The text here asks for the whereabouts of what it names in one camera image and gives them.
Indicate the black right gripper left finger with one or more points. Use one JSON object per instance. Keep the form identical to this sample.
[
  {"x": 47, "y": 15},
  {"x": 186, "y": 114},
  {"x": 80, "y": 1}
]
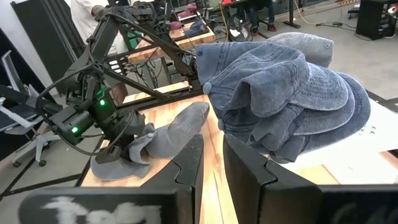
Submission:
[{"x": 189, "y": 168}]

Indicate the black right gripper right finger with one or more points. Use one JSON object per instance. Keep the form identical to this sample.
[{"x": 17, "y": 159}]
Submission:
[{"x": 255, "y": 193}]

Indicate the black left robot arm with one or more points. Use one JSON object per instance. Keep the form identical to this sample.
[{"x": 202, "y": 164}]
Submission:
[{"x": 71, "y": 127}]

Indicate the white office chair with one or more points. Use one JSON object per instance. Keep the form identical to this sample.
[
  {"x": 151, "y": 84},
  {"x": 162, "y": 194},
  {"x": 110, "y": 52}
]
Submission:
[{"x": 15, "y": 115}]

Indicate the wooden background table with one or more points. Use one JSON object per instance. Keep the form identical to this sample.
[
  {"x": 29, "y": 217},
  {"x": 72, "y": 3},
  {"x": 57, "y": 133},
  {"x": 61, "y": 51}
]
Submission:
[{"x": 199, "y": 39}]

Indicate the person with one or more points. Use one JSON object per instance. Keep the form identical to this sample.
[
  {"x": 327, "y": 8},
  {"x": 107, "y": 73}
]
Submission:
[
  {"x": 81, "y": 18},
  {"x": 255, "y": 15}
]

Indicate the blue background cap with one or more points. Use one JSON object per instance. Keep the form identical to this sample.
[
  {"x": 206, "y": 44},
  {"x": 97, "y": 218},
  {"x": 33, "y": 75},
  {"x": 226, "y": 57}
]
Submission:
[{"x": 195, "y": 28}]

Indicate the black partition panel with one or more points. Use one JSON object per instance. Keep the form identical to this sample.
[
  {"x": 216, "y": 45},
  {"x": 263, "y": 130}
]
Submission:
[{"x": 40, "y": 37}]

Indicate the pink cap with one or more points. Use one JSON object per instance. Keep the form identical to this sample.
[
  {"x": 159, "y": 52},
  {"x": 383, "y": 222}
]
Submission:
[{"x": 189, "y": 9}]

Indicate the black round fan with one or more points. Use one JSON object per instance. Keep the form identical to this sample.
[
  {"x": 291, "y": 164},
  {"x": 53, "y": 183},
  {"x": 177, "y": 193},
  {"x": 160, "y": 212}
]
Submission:
[{"x": 239, "y": 31}]

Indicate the black cabinet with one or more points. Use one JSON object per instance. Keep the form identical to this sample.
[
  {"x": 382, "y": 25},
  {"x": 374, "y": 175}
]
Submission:
[{"x": 373, "y": 18}]

